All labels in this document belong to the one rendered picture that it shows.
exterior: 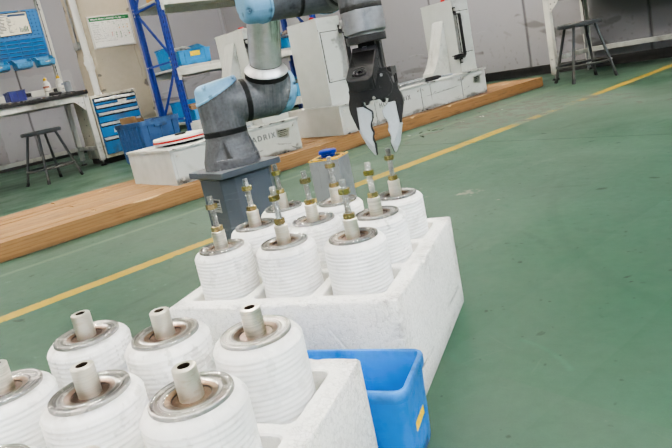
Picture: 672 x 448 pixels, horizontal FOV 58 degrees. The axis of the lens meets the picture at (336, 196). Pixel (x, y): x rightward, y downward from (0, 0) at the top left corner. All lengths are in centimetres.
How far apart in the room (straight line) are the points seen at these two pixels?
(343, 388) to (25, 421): 32
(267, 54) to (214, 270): 76
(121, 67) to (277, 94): 595
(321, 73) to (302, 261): 294
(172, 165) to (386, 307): 238
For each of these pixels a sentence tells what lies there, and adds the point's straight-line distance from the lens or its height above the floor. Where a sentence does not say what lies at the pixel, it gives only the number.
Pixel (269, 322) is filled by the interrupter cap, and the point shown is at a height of 25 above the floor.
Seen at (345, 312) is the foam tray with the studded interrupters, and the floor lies 16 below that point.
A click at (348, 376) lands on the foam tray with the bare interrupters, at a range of 69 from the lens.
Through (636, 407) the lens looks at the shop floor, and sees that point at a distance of 92.
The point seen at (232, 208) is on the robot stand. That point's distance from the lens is 160.
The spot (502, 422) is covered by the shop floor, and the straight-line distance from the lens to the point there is 90.
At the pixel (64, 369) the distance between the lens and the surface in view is 78.
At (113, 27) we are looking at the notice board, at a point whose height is 141.
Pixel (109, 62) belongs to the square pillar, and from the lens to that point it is 749.
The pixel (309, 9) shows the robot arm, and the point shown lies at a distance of 116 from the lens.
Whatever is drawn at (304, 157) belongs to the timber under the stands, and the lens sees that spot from 346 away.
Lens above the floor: 50
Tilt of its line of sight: 12 degrees down
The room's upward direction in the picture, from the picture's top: 12 degrees counter-clockwise
